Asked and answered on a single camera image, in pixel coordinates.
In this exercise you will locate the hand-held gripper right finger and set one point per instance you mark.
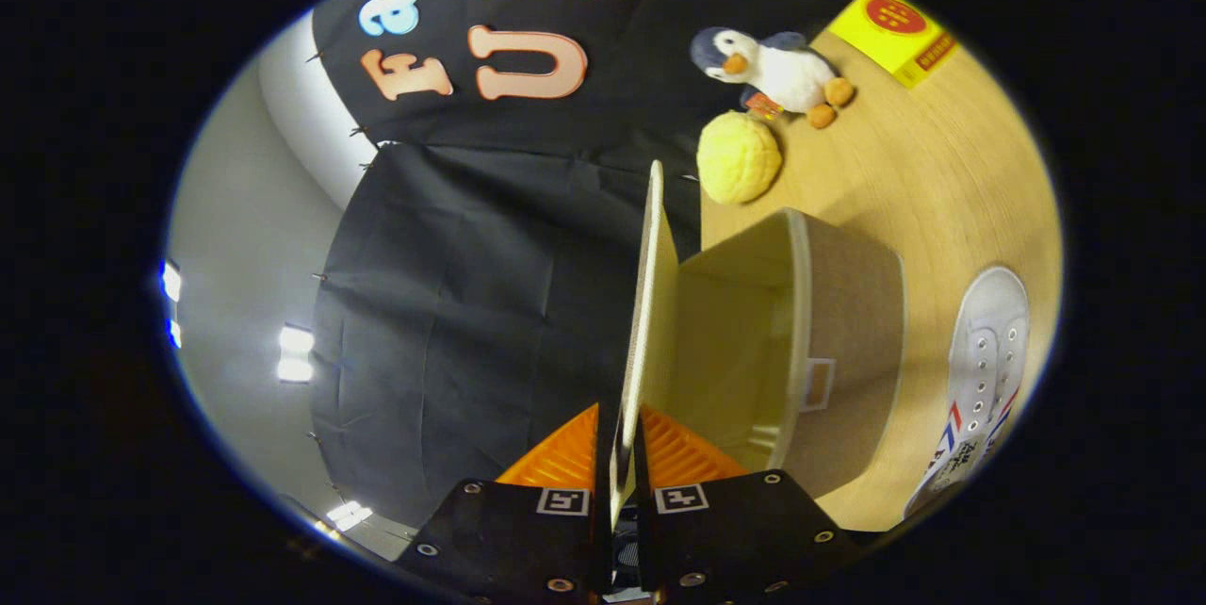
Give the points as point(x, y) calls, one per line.
point(735, 539)

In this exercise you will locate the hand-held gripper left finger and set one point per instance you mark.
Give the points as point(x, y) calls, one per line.
point(518, 539)

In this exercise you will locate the beige fabric storage box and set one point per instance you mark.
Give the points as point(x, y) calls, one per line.
point(848, 322)

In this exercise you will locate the white canvas shoe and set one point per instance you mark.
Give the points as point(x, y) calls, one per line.
point(989, 341)

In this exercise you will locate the yellow round plush toy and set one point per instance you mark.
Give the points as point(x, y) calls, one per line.
point(740, 157)

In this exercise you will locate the penguin plush toy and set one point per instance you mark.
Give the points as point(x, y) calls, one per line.
point(787, 77)

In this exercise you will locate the yellow book with red circle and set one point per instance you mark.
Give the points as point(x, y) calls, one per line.
point(886, 25)

